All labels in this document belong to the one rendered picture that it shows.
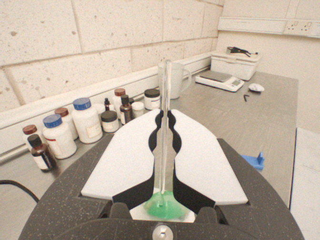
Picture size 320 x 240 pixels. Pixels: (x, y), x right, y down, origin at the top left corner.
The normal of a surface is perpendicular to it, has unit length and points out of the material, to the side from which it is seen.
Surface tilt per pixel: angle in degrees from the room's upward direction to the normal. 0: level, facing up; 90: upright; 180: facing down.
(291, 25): 90
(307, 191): 0
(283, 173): 0
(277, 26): 90
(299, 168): 0
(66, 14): 90
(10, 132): 90
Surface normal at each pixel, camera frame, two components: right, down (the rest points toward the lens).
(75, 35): 0.78, 0.35
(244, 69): -0.60, 0.47
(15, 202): 0.02, -0.84
